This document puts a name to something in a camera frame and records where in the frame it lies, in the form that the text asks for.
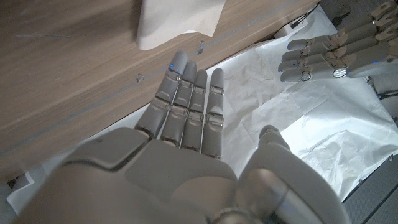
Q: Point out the white power strip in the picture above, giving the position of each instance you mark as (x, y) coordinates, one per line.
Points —
(284, 31)

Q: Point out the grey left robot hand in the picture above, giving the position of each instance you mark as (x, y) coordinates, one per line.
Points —
(357, 46)

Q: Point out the small canvas paper sheet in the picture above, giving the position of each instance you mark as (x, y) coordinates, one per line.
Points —
(174, 18)

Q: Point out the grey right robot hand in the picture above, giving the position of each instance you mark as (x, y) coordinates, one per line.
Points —
(155, 186)

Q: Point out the white crumpled backdrop sheet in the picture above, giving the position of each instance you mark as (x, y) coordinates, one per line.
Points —
(264, 102)

